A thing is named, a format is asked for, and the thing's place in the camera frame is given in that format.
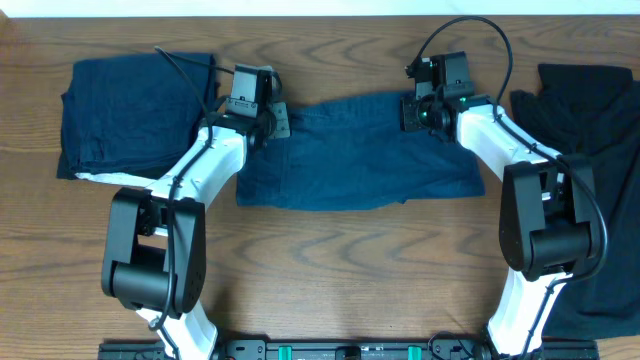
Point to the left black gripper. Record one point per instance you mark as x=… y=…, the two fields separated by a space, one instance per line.
x=279 y=120

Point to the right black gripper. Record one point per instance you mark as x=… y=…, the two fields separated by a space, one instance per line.
x=410 y=116

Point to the blue denim shorts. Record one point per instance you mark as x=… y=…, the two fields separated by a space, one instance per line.
x=351 y=154

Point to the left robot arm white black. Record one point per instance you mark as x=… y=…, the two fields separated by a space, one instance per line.
x=155 y=254

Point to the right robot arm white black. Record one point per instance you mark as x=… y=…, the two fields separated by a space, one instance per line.
x=552 y=232

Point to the folded navy clothes stack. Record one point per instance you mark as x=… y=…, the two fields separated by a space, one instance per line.
x=136 y=114

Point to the white folded cloth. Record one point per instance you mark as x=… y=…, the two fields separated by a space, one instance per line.
x=118 y=178

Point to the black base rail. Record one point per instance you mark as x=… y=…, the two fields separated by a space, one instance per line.
x=438 y=349

